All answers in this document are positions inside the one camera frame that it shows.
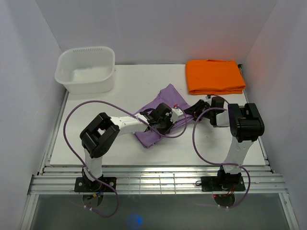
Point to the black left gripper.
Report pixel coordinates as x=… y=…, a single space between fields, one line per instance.
x=170 y=123

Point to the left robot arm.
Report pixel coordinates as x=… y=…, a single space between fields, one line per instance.
x=98 y=137

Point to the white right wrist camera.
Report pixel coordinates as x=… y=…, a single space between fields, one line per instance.
x=208 y=99

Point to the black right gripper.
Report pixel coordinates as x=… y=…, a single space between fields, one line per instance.
x=194 y=110

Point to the aluminium frame rail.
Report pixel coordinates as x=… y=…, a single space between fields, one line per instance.
x=153 y=180

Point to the white plastic basket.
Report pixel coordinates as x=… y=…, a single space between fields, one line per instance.
x=86 y=70

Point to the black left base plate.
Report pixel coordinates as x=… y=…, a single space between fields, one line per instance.
x=84 y=186

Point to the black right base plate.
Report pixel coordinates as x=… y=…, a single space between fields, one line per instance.
x=211 y=184

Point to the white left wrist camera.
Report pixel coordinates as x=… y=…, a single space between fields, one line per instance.
x=176 y=114

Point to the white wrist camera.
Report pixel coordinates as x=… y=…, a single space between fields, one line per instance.
x=176 y=114
x=208 y=99

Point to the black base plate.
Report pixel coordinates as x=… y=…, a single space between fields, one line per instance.
x=211 y=184
x=84 y=186

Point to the folded orange trousers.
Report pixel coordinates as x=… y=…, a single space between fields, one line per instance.
x=213 y=77

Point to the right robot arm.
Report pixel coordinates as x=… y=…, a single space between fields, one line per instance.
x=246 y=126

